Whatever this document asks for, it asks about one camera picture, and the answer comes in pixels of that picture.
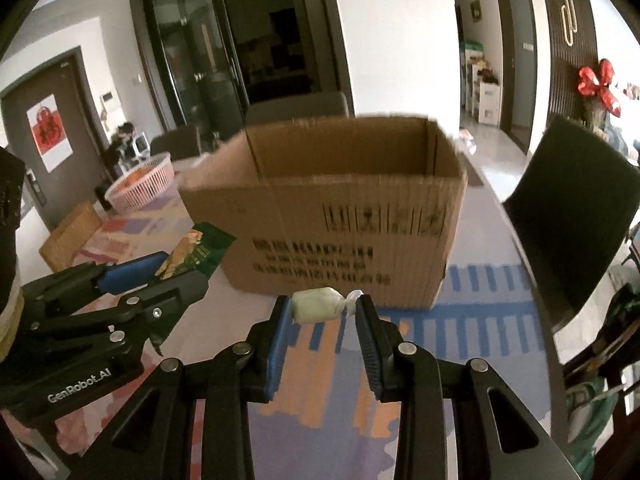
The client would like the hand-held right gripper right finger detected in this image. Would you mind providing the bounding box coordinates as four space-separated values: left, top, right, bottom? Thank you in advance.
355 293 581 480

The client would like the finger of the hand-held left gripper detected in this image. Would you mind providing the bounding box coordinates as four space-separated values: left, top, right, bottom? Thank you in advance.
22 251 169 322
29 275 211 377

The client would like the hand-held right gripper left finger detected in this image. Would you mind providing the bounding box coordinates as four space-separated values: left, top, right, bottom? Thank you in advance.
67 295 294 480

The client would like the dark green biscuit packet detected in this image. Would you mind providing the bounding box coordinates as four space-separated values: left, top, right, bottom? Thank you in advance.
154 222 237 281

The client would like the white candy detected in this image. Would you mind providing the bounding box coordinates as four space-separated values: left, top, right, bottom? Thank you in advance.
290 286 364 324

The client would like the brown cardboard box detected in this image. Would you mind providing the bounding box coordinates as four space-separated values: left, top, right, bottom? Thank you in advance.
177 114 469 310

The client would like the woven straw tray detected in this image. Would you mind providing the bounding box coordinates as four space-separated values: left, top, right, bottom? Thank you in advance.
38 202 104 274

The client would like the pink plastic basket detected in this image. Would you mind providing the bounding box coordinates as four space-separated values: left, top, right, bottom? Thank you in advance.
103 154 176 214

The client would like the dark object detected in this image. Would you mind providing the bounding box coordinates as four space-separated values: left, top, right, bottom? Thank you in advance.
107 120 151 169

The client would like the grey dining chair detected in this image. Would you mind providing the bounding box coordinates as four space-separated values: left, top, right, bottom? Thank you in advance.
149 124 204 159
244 90 350 126

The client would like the red and white door poster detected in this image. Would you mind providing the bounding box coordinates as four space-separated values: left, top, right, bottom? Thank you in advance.
25 93 76 172

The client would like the dark entrance door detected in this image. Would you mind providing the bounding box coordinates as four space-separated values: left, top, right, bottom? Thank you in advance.
0 45 114 231

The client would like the dark glass sliding door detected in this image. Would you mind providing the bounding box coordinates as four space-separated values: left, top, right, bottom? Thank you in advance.
128 0 351 146

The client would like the green and white cloth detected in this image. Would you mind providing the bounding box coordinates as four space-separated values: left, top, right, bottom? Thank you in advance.
567 374 621 456

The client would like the dark green chair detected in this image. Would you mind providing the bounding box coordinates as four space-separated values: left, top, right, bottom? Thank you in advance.
501 113 640 334

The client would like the white shelf unit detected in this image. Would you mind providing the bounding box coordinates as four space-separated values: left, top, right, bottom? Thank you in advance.
458 40 503 127

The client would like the dark interior door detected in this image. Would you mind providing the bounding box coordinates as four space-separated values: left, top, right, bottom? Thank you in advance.
495 0 539 154

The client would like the red ribbon bow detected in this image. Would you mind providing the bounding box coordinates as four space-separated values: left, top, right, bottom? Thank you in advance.
577 58 624 116

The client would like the door handle lock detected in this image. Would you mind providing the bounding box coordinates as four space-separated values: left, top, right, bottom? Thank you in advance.
22 169 49 206

